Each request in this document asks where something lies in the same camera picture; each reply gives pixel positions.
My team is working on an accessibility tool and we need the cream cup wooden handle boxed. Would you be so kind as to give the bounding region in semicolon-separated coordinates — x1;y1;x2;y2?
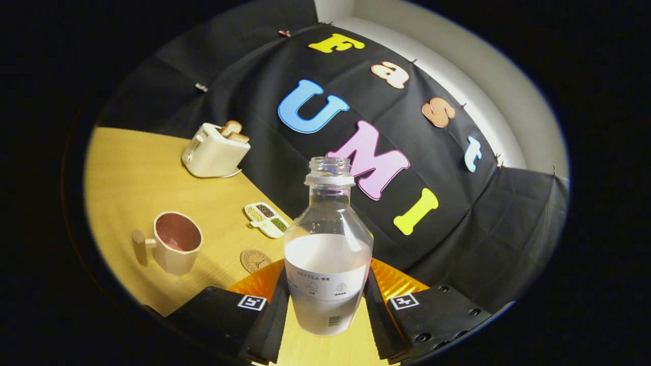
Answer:
132;211;203;276

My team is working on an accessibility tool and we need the round wooden coaster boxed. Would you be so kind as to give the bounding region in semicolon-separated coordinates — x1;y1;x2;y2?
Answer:
240;249;273;275

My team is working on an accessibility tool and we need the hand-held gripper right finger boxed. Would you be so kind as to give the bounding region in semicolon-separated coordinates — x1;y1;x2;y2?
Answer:
364;258;493;364

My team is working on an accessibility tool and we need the white divided grain dish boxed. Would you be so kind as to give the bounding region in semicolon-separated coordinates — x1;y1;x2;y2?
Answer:
244;202;290;239

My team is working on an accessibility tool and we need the cream toaster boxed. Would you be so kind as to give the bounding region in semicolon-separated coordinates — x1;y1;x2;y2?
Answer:
182;123;251;178

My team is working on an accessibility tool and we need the black backdrop cloth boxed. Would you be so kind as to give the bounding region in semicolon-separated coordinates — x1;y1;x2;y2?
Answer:
97;0;569;312

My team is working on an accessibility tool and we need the wooden table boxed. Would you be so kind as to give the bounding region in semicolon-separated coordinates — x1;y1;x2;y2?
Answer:
84;127;400;366

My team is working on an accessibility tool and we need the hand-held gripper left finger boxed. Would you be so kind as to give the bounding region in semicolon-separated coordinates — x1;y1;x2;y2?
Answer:
165;259;295;364

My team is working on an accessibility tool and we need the clear juice bottle white label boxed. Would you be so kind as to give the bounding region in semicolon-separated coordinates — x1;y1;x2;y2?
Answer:
283;157;374;337

